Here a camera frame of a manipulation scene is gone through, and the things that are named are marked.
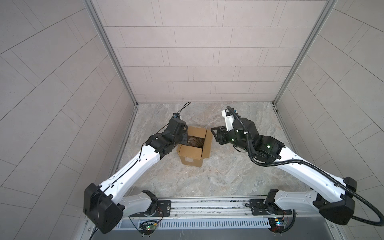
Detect brown taped cardboard box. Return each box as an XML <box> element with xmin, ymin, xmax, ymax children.
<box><xmin>177</xmin><ymin>127</ymin><xmax>213</xmax><ymax>168</ymax></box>

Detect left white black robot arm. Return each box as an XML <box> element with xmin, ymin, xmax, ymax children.
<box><xmin>83</xmin><ymin>113</ymin><xmax>188</xmax><ymax>234</ymax></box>

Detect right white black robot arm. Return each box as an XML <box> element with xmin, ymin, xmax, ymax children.
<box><xmin>211</xmin><ymin>116</ymin><xmax>357</xmax><ymax>226</ymax></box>

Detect dark contents inside box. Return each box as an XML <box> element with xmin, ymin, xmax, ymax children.
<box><xmin>187</xmin><ymin>136</ymin><xmax>205</xmax><ymax>149</ymax></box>

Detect right green circuit board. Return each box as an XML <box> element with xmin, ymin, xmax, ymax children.
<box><xmin>268</xmin><ymin>218</ymin><xmax>288</xmax><ymax>232</ymax></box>

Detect green circuit board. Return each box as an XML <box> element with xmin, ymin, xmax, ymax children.
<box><xmin>139</xmin><ymin>220</ymin><xmax>159</xmax><ymax>236</ymax></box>
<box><xmin>268</xmin><ymin>218</ymin><xmax>288</xmax><ymax>232</ymax></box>

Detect left green circuit board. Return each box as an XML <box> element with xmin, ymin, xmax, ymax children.
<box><xmin>139</xmin><ymin>220</ymin><xmax>159</xmax><ymax>236</ymax></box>

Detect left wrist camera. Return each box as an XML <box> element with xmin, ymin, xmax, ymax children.
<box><xmin>172</xmin><ymin>112</ymin><xmax>180</xmax><ymax>119</ymax></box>

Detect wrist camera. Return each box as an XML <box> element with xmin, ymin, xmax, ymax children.
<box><xmin>172</xmin><ymin>112</ymin><xmax>180</xmax><ymax>119</ymax></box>
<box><xmin>222</xmin><ymin>109</ymin><xmax>235</xmax><ymax>132</ymax></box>

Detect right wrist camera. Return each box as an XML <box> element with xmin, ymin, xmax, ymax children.
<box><xmin>222</xmin><ymin>109</ymin><xmax>235</xmax><ymax>132</ymax></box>

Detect left camera black cable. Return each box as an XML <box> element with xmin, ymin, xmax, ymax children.
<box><xmin>139</xmin><ymin>101</ymin><xmax>192</xmax><ymax>151</ymax></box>

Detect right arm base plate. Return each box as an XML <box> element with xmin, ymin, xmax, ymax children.
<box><xmin>245</xmin><ymin>199</ymin><xmax>293</xmax><ymax>216</ymax></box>

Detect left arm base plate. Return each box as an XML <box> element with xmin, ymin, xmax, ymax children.
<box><xmin>130</xmin><ymin>200</ymin><xmax>172</xmax><ymax>218</ymax></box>

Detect aluminium front rail frame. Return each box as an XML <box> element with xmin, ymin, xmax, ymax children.
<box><xmin>82</xmin><ymin>196</ymin><xmax>346</xmax><ymax>240</ymax></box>

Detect left aluminium corner post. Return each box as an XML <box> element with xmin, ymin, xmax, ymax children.
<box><xmin>83</xmin><ymin>0</ymin><xmax>138</xmax><ymax>108</ymax></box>

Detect aluminium corner post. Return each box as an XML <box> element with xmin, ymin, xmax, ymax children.
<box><xmin>273</xmin><ymin>0</ymin><xmax>338</xmax><ymax>108</ymax></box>
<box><xmin>83</xmin><ymin>0</ymin><xmax>138</xmax><ymax>108</ymax></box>

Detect right aluminium corner post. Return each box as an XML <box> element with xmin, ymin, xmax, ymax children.
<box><xmin>273</xmin><ymin>0</ymin><xmax>338</xmax><ymax>108</ymax></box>

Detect black corrugated cable conduit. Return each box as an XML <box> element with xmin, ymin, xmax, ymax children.
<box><xmin>225</xmin><ymin>105</ymin><xmax>384</xmax><ymax>233</ymax></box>

